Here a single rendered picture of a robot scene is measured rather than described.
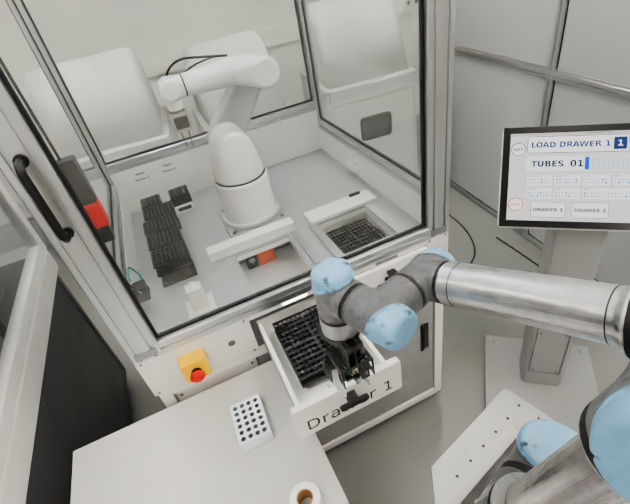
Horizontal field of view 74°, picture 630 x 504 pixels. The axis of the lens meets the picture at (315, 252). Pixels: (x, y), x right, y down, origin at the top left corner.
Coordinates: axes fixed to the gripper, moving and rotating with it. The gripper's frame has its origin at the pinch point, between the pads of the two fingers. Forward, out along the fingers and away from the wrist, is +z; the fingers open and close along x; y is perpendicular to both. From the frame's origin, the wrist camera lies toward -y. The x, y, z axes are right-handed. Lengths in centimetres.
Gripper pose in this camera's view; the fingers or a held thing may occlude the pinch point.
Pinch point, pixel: (348, 381)
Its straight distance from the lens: 98.8
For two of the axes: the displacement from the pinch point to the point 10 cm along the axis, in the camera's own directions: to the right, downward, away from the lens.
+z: 1.6, 7.8, 6.0
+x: 8.9, -3.8, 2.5
